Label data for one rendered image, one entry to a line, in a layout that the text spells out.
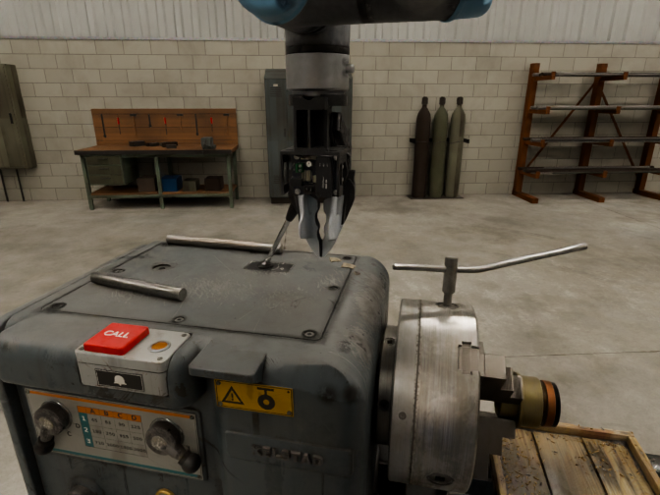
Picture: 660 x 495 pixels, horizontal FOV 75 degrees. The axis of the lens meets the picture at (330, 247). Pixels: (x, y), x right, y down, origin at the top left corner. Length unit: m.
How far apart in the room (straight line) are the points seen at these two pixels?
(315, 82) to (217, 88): 6.83
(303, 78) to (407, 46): 6.94
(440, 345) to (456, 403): 0.09
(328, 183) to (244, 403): 0.31
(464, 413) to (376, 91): 6.82
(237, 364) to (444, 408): 0.30
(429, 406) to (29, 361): 0.57
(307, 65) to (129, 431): 0.59
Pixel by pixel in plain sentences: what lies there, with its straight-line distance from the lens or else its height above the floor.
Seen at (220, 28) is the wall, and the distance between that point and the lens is 7.44.
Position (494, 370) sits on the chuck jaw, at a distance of 0.72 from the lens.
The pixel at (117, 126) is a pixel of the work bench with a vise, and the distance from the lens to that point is 7.72.
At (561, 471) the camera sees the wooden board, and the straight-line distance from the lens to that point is 1.05.
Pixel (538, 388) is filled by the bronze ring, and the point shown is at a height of 1.12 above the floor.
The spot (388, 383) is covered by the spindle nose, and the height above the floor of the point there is 1.14.
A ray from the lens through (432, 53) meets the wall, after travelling 7.54.
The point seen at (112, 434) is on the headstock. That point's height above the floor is 1.08.
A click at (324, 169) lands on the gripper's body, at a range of 0.51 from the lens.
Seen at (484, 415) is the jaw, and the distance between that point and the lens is 0.84.
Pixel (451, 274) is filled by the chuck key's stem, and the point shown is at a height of 1.29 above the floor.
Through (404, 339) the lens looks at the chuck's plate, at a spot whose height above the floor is 1.22.
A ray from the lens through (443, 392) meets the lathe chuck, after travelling 0.68.
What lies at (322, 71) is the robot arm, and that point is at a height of 1.60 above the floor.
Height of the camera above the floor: 1.57
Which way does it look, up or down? 19 degrees down
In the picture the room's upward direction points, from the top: straight up
